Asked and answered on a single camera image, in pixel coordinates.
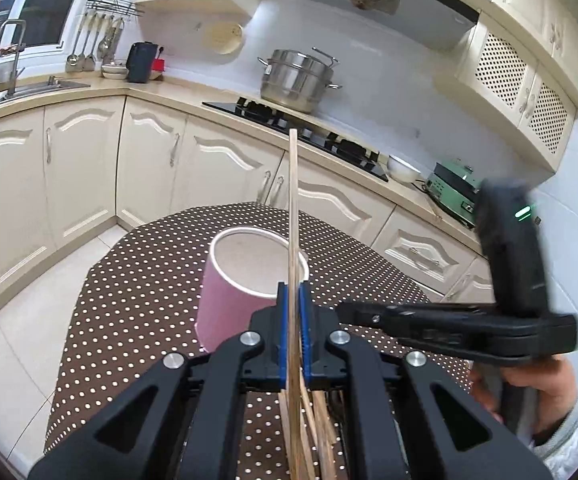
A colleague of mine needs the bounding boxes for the person's right hand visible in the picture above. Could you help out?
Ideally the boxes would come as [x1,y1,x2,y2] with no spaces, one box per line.
[468,353,578,449]

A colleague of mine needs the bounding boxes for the stainless steel steamer pot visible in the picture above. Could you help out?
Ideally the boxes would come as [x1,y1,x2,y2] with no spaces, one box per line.
[257,47,342,114]

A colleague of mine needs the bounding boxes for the pink utensil holder cup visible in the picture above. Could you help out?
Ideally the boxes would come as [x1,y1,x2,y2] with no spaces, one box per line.
[196,226,289,352]

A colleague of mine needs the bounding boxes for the green electric cooker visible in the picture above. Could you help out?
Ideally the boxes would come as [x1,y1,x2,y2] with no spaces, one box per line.
[424,159,481,230]

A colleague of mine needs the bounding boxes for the black electric kettle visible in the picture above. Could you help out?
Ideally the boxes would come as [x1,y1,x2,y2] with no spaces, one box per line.
[126,41,158,84]

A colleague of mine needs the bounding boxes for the red bowl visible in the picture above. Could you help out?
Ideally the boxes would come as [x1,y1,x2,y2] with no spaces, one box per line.
[150,58,164,80]

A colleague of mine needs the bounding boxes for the black gas stove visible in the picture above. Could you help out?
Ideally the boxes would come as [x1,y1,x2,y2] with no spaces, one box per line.
[202,96,389,182]

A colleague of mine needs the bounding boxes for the stainless steel sink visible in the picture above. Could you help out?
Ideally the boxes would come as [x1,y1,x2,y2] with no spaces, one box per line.
[0,76,89,105]

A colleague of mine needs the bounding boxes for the white ceramic bowl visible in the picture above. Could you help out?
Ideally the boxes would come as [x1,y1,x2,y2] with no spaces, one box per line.
[386,155,421,184]

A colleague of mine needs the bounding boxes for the steel kitchen faucet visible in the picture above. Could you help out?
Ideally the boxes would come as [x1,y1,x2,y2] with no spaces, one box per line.
[0,18,29,98]

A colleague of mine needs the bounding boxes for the hanging utensil rack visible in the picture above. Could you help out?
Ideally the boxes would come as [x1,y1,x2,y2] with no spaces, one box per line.
[65,0,144,74]

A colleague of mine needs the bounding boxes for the brown polka dot tablecloth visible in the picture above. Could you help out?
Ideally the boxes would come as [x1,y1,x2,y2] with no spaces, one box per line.
[42,200,472,480]

